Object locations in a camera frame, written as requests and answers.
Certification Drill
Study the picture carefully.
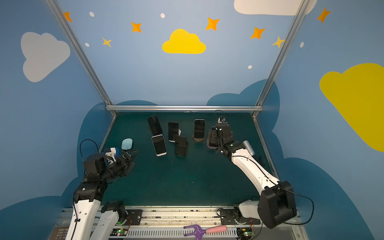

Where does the light blue toy shovel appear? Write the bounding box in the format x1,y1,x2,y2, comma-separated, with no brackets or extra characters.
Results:
121,138,133,150

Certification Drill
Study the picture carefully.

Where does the silver screwdriver tool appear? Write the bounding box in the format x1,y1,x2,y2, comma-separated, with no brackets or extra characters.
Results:
243,140,256,156

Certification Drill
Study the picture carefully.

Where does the round wooden phone stand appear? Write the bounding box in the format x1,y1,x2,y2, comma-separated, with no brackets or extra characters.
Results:
193,136,205,142

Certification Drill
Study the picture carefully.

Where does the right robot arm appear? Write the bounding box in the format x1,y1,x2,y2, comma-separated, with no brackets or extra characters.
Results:
207,122,297,229

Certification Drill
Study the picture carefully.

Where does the phone on wooden stand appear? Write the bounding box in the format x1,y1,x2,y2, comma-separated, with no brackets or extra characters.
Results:
194,119,206,139

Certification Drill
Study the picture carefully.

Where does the small black phone stand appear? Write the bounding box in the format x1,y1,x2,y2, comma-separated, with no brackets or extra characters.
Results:
175,142,189,157

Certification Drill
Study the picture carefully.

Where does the white framed phone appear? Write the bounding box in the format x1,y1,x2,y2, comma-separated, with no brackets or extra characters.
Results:
152,135,167,157

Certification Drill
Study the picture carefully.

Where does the black folding phone stand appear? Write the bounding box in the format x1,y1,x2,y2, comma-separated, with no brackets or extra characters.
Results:
147,118,164,137

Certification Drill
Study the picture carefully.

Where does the aluminium frame rail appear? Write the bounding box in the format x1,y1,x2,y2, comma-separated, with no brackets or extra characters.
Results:
106,105,263,112

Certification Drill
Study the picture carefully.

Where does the black phone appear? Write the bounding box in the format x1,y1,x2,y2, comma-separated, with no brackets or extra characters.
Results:
168,122,179,143
175,136,188,157
146,114,164,136

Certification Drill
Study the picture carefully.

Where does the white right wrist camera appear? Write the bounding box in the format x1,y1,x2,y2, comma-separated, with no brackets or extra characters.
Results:
218,116,227,124

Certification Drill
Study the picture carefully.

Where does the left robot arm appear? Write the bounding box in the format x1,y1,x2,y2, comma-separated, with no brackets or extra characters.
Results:
66,150,142,240

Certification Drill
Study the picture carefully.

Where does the purple pink toy fork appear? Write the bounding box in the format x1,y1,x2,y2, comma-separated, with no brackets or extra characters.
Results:
184,225,227,240

